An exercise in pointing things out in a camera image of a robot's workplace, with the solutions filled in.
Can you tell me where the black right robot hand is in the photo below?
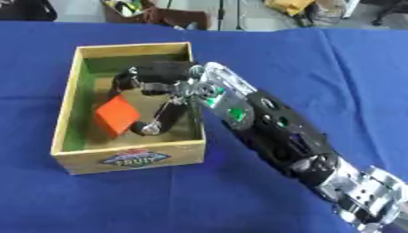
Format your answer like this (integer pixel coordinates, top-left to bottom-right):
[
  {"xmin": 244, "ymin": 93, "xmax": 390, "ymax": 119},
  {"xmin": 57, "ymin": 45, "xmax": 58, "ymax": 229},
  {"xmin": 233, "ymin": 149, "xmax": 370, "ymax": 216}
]
[{"xmin": 107, "ymin": 60, "xmax": 199, "ymax": 137}]

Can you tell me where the orange block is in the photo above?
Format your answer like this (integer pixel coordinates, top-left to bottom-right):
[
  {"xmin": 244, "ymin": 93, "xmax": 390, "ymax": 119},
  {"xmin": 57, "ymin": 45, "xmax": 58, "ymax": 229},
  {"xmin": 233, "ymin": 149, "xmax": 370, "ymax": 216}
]
[{"xmin": 94, "ymin": 94, "xmax": 142, "ymax": 139}]

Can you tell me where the tan cardboard box green inside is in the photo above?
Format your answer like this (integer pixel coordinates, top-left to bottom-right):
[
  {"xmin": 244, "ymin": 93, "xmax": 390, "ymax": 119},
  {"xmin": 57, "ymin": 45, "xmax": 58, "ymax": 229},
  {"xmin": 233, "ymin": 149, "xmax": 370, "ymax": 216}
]
[{"xmin": 49, "ymin": 41, "xmax": 208, "ymax": 176}]

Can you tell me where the brown bag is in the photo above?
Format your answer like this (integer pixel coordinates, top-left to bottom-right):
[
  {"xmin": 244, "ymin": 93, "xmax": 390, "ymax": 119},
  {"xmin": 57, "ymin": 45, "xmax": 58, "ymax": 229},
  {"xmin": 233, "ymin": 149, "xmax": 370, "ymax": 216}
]
[{"xmin": 100, "ymin": 0, "xmax": 212, "ymax": 31}]

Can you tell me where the black tripod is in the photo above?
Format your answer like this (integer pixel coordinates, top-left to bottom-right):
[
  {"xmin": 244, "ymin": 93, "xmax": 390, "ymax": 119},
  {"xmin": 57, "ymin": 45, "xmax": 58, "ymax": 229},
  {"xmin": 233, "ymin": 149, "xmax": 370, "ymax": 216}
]
[{"xmin": 213, "ymin": 0, "xmax": 248, "ymax": 32}]

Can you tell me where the yellow bag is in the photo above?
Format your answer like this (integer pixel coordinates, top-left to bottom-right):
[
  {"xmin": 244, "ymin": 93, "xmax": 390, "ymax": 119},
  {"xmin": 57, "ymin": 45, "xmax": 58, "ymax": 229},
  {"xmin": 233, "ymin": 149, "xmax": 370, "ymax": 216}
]
[{"xmin": 262, "ymin": 0, "xmax": 316, "ymax": 16}]

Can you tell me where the black chair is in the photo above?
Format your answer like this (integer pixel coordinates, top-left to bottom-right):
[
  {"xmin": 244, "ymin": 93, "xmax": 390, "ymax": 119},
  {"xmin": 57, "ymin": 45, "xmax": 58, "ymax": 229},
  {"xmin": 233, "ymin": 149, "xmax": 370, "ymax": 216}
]
[{"xmin": 0, "ymin": 0, "xmax": 59, "ymax": 22}]

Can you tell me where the black office chair base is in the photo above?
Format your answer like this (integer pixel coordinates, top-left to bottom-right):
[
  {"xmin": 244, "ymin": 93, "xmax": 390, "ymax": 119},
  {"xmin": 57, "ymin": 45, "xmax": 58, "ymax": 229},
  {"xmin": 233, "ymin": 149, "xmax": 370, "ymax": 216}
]
[{"xmin": 370, "ymin": 0, "xmax": 408, "ymax": 27}]

